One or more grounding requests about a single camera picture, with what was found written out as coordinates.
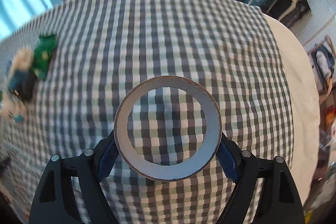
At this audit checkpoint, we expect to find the white plush bear toy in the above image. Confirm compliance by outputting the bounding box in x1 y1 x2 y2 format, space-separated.
1 93 27 122

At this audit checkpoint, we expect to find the grey tape roll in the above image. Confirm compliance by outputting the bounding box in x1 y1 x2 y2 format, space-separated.
113 76 222 182

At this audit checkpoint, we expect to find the black round jar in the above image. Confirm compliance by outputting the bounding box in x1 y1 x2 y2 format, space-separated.
8 70 38 103

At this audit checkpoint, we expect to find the cream cloth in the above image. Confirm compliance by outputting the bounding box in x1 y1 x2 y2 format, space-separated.
9 47 34 77

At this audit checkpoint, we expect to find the green foil packet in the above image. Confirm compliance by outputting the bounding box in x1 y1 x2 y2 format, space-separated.
31 34 58 81

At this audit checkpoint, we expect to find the checkered tablecloth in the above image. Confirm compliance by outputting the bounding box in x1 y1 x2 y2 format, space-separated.
1 0 294 223

